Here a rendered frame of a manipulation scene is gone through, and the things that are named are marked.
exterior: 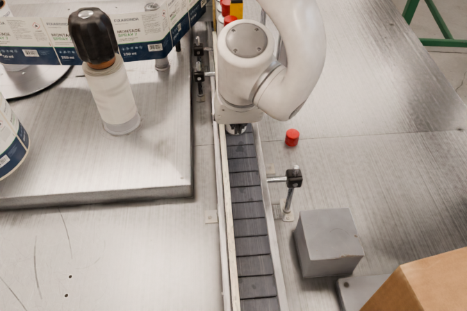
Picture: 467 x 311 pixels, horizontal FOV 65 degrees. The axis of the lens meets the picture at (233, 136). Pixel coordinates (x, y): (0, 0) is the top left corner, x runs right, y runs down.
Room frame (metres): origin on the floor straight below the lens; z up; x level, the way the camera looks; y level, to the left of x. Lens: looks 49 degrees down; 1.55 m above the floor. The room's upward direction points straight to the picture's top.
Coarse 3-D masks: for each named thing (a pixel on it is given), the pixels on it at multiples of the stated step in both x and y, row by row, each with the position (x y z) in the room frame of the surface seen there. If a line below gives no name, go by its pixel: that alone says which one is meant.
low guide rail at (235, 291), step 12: (216, 36) 0.94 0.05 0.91; (216, 48) 0.88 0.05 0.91; (216, 60) 0.82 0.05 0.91; (216, 72) 0.77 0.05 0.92; (216, 84) 0.72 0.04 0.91; (228, 180) 0.42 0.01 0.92; (228, 192) 0.39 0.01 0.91; (228, 204) 0.37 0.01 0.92; (228, 216) 0.34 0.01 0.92; (228, 228) 0.32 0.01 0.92; (228, 240) 0.29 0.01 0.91
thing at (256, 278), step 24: (216, 24) 1.06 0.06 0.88; (240, 144) 0.55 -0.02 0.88; (240, 168) 0.48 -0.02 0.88; (240, 192) 0.42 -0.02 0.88; (240, 216) 0.36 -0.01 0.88; (264, 216) 0.36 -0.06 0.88; (240, 240) 0.31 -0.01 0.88; (264, 240) 0.31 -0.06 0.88; (240, 264) 0.26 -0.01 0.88; (264, 264) 0.26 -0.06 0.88; (240, 288) 0.22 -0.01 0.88; (264, 288) 0.22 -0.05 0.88
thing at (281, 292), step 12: (252, 132) 0.52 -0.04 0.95; (264, 168) 0.42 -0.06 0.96; (264, 180) 0.39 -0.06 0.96; (264, 192) 0.37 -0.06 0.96; (264, 204) 0.34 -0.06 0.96; (276, 240) 0.27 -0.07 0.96; (276, 252) 0.25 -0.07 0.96; (276, 264) 0.23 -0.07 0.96; (276, 276) 0.21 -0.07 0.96; (276, 288) 0.20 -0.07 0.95
